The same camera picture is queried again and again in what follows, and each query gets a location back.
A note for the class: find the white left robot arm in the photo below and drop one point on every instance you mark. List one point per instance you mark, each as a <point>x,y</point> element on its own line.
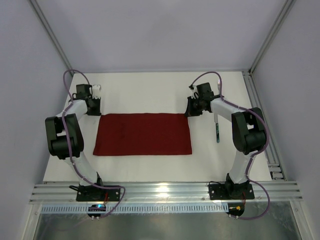
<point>64,136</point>

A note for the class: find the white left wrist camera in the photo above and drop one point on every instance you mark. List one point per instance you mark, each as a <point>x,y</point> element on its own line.
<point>96,91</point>

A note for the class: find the aluminium front rail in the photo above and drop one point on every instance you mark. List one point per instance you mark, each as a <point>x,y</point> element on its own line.
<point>158,192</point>

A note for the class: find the dark red cloth napkin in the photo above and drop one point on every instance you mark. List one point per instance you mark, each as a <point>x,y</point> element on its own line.
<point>143,134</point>

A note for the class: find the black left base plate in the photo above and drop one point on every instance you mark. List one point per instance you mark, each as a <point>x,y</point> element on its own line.
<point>91,193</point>

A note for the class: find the fork with teal handle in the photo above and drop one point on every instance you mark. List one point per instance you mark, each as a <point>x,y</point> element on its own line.
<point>219,86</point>

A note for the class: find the right corner frame post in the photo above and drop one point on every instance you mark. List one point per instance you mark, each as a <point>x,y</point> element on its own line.
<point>272,33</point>

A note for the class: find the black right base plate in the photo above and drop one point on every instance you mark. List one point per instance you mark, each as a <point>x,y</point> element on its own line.
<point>219,192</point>

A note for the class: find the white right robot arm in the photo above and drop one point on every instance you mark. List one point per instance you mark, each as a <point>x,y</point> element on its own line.
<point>249,136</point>

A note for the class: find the slotted cable duct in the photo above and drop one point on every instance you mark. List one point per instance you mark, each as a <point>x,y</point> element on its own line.
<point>136,208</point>

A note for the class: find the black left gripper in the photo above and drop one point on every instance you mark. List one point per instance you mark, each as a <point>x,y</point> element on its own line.
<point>94,110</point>

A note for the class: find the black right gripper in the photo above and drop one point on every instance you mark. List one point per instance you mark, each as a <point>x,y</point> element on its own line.
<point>189,109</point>

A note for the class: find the left corner frame post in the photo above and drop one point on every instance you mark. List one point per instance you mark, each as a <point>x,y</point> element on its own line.
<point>50,33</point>

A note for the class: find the corner frame post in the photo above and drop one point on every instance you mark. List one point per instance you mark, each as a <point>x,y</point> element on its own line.
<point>272,33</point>
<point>50,33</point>

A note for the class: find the knife with teal handle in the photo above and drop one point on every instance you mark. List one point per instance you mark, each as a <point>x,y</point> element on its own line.
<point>217,130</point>

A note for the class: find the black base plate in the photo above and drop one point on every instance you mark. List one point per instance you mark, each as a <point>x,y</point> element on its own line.
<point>91,193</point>
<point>219,192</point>

